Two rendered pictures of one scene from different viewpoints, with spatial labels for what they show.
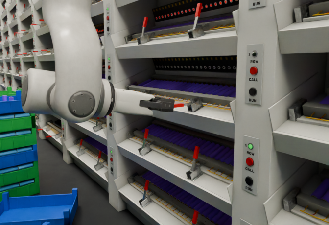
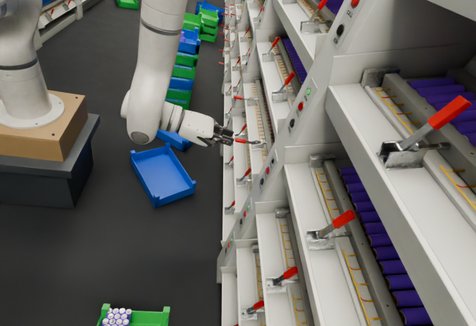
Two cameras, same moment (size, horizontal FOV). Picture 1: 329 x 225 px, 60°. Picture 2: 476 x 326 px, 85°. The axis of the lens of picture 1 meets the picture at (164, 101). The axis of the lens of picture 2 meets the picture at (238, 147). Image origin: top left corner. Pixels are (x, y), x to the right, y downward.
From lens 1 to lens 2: 50 cm
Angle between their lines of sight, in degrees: 37
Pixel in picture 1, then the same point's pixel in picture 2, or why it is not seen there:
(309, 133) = (265, 235)
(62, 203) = not seen: hidden behind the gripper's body
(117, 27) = (265, 24)
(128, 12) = not seen: hidden behind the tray
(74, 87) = (134, 128)
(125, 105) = (185, 135)
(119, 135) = (236, 111)
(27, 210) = not seen: hidden behind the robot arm
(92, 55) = (149, 113)
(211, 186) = (240, 199)
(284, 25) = (294, 162)
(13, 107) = (183, 47)
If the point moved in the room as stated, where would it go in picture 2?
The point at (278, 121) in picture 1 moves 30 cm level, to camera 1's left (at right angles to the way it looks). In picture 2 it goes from (263, 210) to (177, 149)
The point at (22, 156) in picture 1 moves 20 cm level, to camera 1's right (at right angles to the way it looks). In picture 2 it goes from (182, 83) to (207, 99)
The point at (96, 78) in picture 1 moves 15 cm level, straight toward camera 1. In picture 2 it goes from (150, 127) to (108, 162)
